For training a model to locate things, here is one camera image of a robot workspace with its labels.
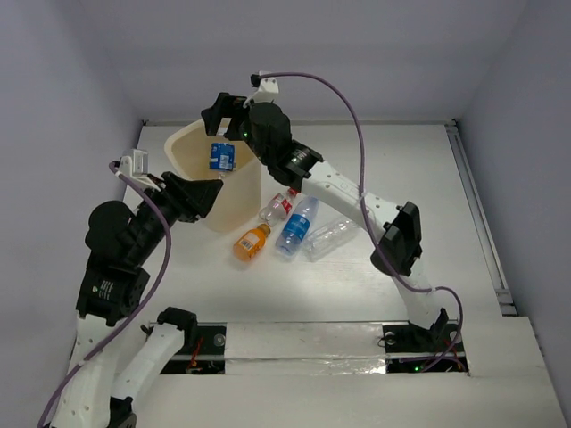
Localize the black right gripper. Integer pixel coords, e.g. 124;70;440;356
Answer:
203;90;271;166

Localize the blue-label white-cap bottle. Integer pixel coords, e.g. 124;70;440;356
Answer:
209;143;236;178

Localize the tall blue-cap water bottle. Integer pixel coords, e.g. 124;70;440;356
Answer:
276;196;319;258

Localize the clear unlabelled plastic bottle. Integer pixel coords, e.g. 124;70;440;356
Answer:
303;218;360;262

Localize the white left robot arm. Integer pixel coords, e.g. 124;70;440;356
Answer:
46;172;223;427

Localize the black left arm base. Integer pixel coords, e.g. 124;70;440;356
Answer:
161;324;227;375

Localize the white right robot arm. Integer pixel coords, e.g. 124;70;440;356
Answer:
201;93;449;350

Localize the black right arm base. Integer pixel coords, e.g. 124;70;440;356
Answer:
377;322;468;374

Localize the cream plastic bin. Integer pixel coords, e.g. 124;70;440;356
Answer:
164;119;261;233

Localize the orange juice bottle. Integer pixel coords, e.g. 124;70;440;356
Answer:
233;224;271;262

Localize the small red-cap clear bottle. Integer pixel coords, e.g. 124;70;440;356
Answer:
259;188;298;226

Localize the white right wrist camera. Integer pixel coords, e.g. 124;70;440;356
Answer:
243;71;279;109

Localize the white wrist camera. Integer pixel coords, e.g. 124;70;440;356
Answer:
116;149;161;190
243;71;279;109

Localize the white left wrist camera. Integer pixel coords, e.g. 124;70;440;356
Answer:
116;149;161;190

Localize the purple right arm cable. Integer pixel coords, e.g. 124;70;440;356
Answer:
267;70;465;374

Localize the aluminium side rail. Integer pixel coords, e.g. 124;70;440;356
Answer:
444;120;519;317

